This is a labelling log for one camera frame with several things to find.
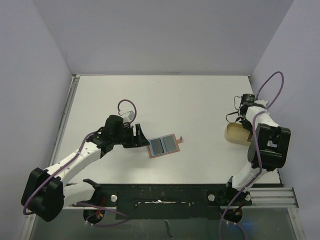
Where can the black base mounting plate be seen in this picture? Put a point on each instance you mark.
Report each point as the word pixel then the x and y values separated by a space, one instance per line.
pixel 213 198

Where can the aluminium left side rail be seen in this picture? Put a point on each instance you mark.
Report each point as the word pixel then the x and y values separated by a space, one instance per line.
pixel 66 113

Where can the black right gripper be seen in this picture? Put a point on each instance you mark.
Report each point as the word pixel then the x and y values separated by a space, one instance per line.
pixel 243 113

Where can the beige oval tray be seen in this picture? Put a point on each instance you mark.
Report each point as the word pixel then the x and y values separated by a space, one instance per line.
pixel 235 133

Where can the aluminium rail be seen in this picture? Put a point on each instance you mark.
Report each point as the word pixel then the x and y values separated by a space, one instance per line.
pixel 66 113
pixel 272 196

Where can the brown leather card holder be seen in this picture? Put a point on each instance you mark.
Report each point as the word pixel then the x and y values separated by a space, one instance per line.
pixel 178 141

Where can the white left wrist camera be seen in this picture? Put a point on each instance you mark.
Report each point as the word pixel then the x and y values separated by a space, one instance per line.
pixel 128 116

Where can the aluminium front rail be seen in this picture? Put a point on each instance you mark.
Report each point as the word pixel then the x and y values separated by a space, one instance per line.
pixel 272 196

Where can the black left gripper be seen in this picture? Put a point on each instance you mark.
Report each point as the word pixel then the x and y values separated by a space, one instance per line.
pixel 137 141

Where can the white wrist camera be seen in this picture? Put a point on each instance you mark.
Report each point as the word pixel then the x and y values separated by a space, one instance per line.
pixel 262 102
pixel 128 116

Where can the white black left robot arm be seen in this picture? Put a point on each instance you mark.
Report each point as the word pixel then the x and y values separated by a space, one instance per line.
pixel 48 190

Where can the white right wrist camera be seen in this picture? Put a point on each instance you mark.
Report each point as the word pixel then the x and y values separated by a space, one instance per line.
pixel 262 102

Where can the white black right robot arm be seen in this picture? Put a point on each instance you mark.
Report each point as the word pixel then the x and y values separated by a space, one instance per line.
pixel 268 141

